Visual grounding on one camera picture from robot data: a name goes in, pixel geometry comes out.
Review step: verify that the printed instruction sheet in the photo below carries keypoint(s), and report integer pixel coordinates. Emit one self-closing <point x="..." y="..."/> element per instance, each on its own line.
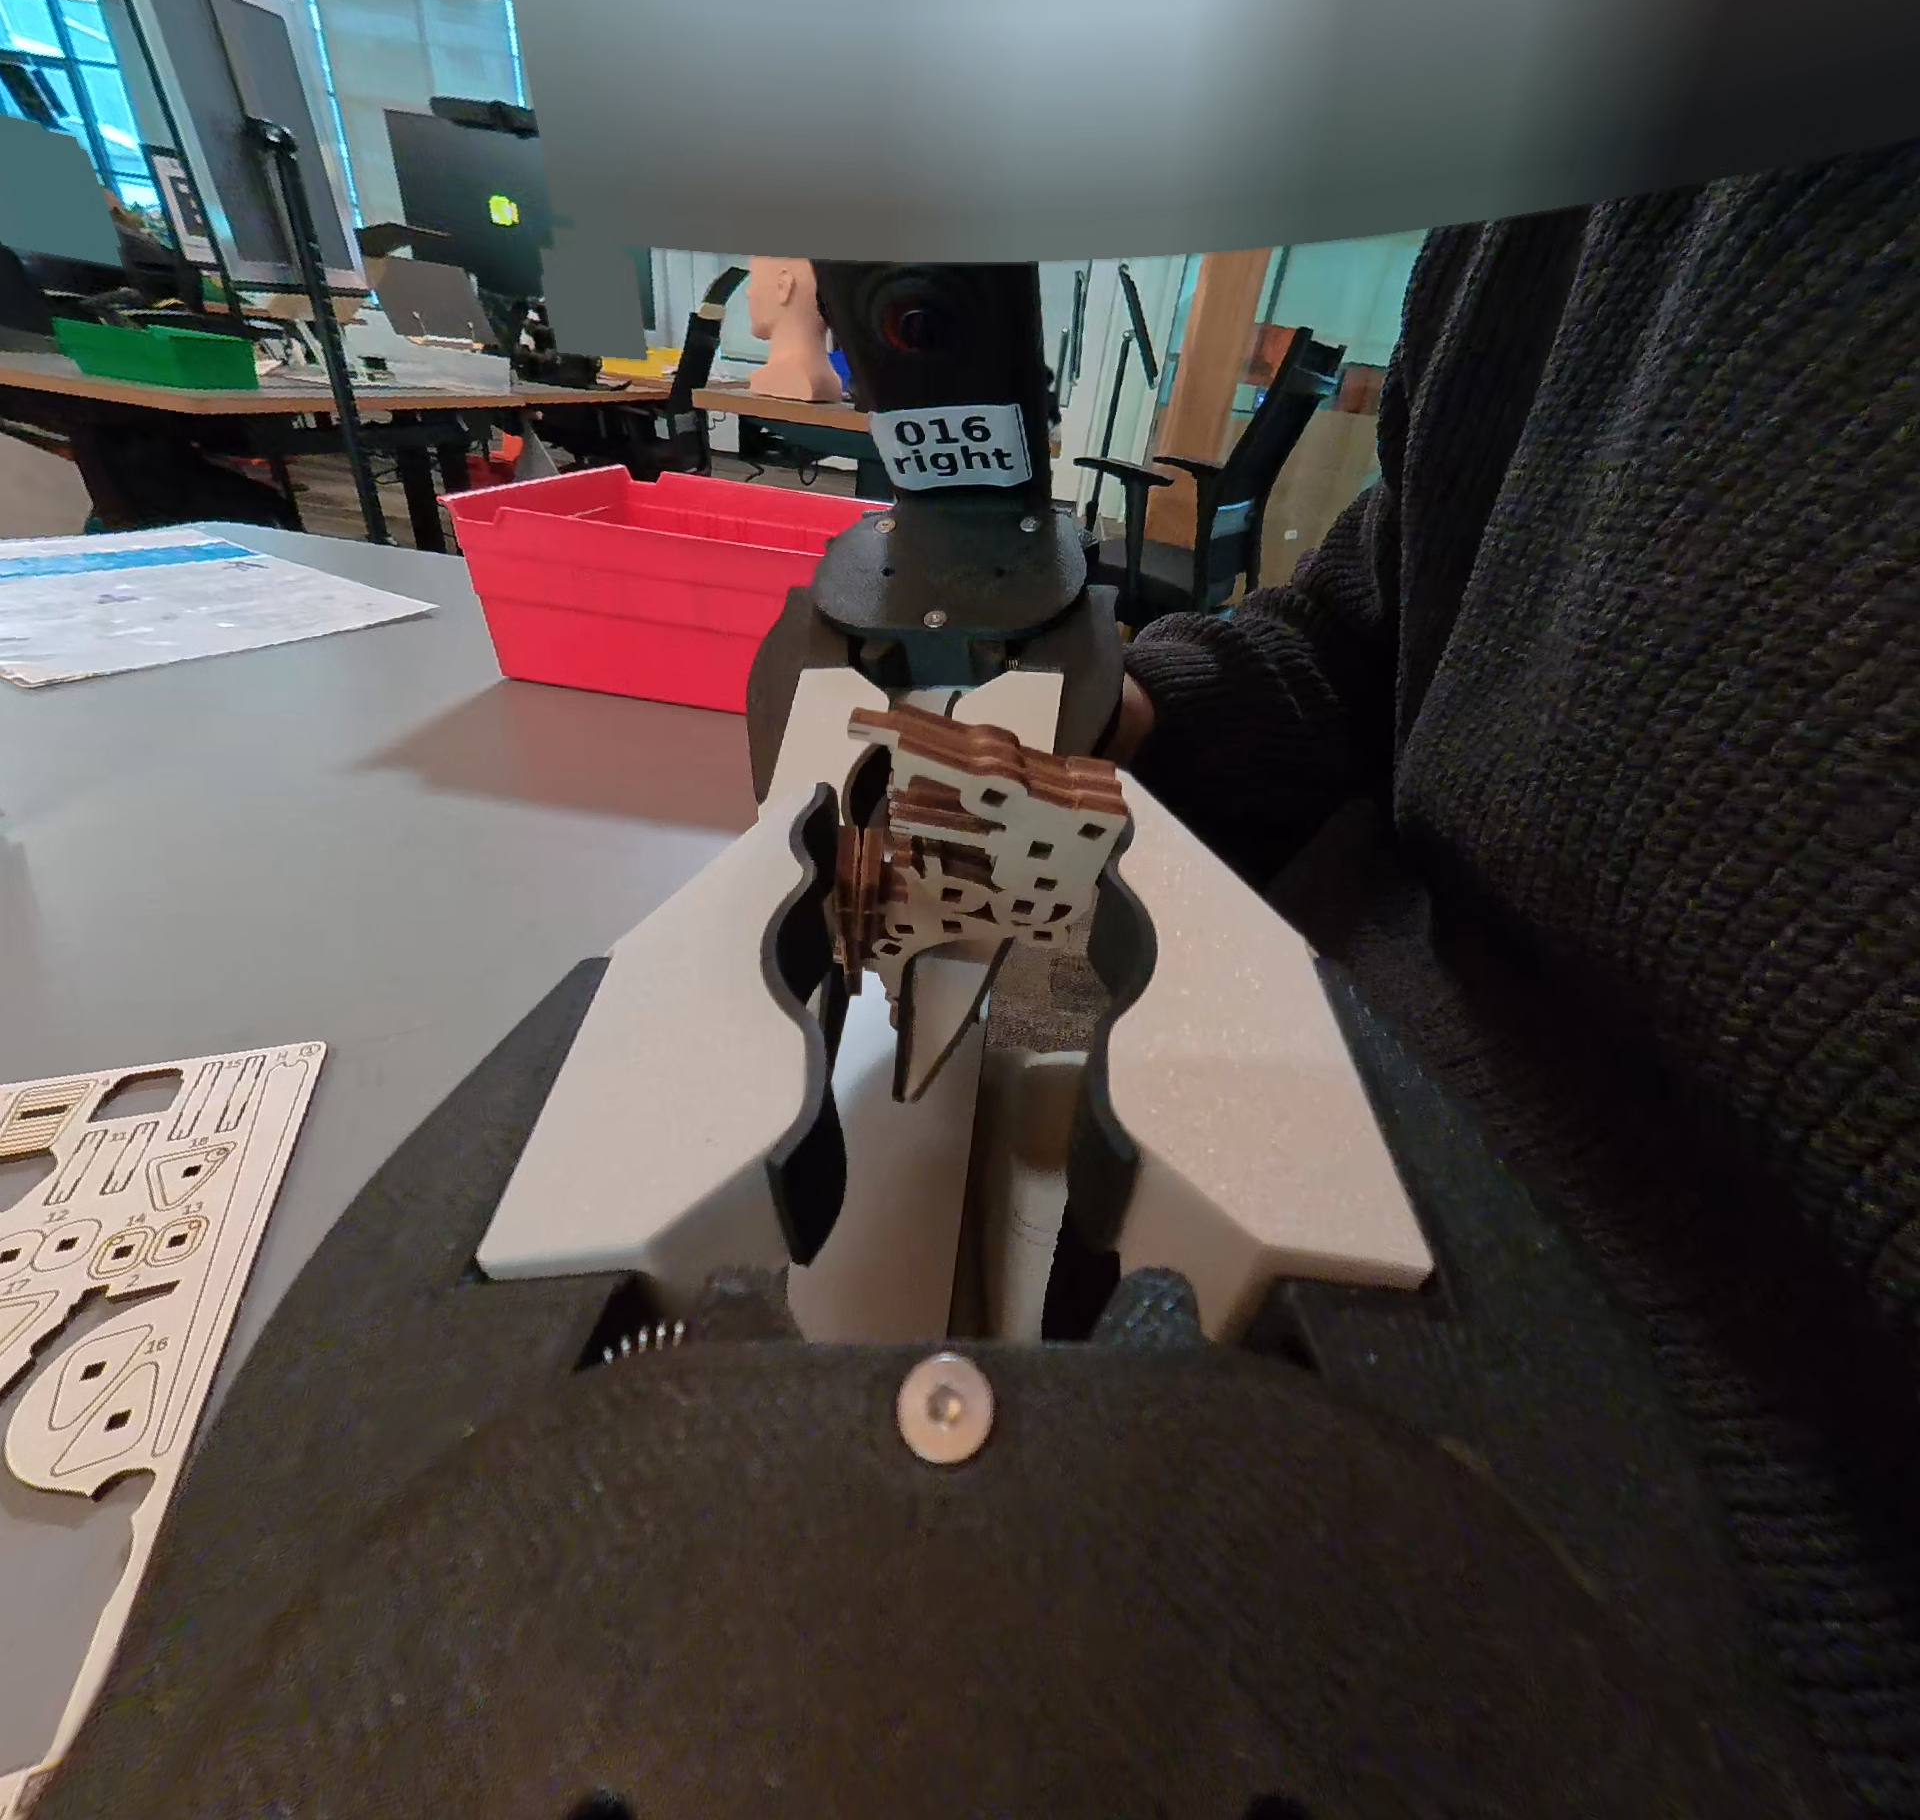
<point x="196" y="605"/>

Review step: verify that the mannequin head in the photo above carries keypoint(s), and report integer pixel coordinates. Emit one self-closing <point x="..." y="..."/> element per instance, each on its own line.
<point x="795" y="351"/>

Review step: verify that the green plastic bin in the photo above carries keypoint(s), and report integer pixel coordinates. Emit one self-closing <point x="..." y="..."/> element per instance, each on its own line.
<point x="149" y="357"/>

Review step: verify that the wooden workbench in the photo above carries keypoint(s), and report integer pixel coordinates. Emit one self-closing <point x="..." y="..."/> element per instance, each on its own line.
<point x="225" y="403"/>

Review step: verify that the person's right forearm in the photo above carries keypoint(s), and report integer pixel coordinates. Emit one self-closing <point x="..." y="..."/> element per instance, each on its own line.
<point x="1275" y="679"/>

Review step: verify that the black office chair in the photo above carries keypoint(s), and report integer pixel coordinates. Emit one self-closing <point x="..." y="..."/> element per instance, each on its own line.
<point x="1275" y="409"/>

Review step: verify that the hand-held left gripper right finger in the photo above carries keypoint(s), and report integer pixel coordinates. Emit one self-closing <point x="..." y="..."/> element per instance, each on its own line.
<point x="1261" y="1098"/>

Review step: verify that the punched wooden puzzle sheet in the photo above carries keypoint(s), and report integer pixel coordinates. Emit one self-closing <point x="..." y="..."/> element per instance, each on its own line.
<point x="196" y="1326"/>

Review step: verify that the red plastic bin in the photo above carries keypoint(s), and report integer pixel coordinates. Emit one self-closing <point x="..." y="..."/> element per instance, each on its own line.
<point x="600" y="621"/>

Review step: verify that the grey desk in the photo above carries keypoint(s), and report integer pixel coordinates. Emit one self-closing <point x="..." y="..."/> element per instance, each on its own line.
<point x="377" y="875"/>

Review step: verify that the wooden pillar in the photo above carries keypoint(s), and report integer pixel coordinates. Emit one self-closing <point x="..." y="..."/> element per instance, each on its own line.
<point x="1214" y="351"/>

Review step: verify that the large display on stand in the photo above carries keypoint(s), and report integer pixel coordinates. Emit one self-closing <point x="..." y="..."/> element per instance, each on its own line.
<point x="196" y="79"/>

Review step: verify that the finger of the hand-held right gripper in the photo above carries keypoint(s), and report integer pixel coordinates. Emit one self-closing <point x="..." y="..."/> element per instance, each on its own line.
<point x="810" y="740"/>
<point x="1036" y="718"/>

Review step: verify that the wooden puzzle model assembly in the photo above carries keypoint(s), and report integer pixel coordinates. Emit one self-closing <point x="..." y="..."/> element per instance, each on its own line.
<point x="1080" y="799"/>

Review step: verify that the person's right hand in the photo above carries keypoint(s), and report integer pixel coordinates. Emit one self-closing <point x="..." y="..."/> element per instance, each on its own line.
<point x="1138" y="718"/>

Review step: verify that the person's black knit sweater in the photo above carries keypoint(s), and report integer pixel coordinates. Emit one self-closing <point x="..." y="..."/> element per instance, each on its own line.
<point x="1651" y="799"/>

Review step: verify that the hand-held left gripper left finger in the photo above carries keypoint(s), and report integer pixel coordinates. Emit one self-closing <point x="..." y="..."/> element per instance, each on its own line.
<point x="661" y="1098"/>

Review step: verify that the black computer monitor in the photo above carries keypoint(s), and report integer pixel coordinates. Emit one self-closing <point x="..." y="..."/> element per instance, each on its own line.
<point x="451" y="199"/>

